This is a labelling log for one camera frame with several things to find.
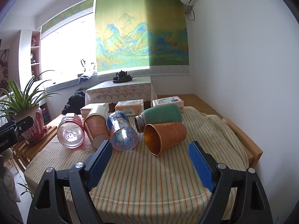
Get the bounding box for orange cup with gold rim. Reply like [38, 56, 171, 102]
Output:
[143, 122, 187, 156]

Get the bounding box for wooden slatted plant stand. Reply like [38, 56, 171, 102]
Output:
[12, 126, 57, 172]

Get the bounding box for potted spider plant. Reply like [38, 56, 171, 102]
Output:
[1, 76, 55, 144]

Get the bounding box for blue orange soda bottle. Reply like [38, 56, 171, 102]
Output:
[107, 111, 138, 151]

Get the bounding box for orange paper tube canister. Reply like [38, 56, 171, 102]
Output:
[84, 105, 110, 149]

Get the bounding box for clear pink plastic bottle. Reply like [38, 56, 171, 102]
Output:
[57, 113, 85, 149]

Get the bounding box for striped yellow tablecloth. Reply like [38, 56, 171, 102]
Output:
[90, 107, 249, 223]

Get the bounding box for white tissue box left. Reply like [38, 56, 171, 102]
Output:
[79, 102, 110, 117]

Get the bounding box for black bag on floor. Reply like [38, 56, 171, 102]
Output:
[61, 91, 85, 115]

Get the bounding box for orange white box middle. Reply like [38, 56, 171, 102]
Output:
[115, 99, 144, 116]

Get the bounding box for orange white box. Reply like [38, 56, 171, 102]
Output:
[152, 96, 184, 112]
[115, 99, 144, 116]

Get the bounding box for green thermos flask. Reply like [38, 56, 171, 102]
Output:
[135, 104, 182, 133]

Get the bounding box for lace covered side table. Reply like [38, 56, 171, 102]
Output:
[85, 76, 157, 105]

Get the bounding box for orange white box right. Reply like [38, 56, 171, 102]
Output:
[152, 96, 184, 112]

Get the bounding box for black teapot on tray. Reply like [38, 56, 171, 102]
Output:
[112, 70, 133, 83]

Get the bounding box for green landscape roller blind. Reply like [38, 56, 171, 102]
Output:
[95, 0, 189, 75]

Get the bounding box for floral wall picture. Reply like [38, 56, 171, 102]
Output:
[0, 49, 9, 90]

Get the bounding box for white pink wall shelf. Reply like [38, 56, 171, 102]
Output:
[18, 29, 41, 90]

